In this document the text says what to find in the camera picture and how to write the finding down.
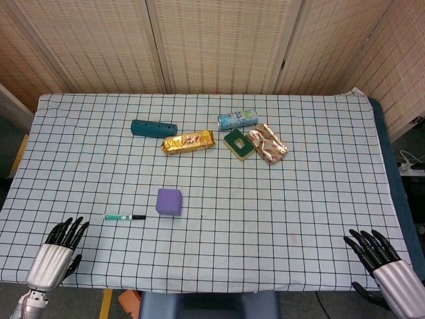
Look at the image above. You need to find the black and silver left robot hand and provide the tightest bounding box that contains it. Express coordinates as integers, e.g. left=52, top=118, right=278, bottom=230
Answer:
left=25, top=216, right=90, bottom=293

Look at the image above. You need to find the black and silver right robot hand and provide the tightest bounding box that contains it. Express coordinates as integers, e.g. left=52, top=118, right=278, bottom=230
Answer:
left=343, top=229, right=425, bottom=319

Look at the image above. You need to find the green marker pen black cap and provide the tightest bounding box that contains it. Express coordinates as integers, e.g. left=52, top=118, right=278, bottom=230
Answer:
left=102, top=214, right=147, bottom=223

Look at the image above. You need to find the purple foam cube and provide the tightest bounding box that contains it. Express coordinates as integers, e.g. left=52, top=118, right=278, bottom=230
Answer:
left=155, top=187, right=183, bottom=219

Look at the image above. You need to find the orange block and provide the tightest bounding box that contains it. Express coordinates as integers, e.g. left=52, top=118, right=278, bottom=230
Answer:
left=118, top=289, right=141, bottom=314

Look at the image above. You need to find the white power strip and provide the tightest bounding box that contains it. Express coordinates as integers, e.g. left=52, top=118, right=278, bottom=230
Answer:
left=398, top=161, right=425, bottom=175

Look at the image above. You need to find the white black grid tablecloth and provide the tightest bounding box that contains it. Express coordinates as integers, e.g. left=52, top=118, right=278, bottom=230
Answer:
left=0, top=86, right=414, bottom=295

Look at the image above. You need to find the blue padded seat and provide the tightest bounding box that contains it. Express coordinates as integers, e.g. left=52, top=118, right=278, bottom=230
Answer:
left=139, top=290, right=283, bottom=319

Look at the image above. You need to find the teal cylindrical case with holes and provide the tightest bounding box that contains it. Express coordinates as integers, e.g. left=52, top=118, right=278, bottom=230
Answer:
left=130, top=119, right=178, bottom=139

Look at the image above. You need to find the golden foil biscuit pack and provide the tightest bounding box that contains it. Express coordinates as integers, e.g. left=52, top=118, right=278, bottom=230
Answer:
left=161, top=130, right=216, bottom=156

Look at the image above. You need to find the silver red foil snack pack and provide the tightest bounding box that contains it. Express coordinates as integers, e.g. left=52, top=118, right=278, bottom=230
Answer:
left=245, top=123, right=288, bottom=165

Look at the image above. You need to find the green and yellow sponge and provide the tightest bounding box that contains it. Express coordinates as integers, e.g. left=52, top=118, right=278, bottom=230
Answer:
left=223, top=129, right=256, bottom=162

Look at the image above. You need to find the woven folding screen panel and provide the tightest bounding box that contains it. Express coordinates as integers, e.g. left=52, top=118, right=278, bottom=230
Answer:
left=358, top=0, right=425, bottom=142
left=147, top=0, right=301, bottom=94
left=0, top=0, right=69, bottom=112
left=9, top=0, right=172, bottom=94
left=275, top=0, right=394, bottom=96

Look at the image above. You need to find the light blue drink can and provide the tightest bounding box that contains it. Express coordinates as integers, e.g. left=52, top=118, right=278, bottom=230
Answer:
left=217, top=108, right=259, bottom=131

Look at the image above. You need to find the white cable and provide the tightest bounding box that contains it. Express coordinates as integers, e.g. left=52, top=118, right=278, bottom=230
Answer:
left=399, top=150, right=420, bottom=167

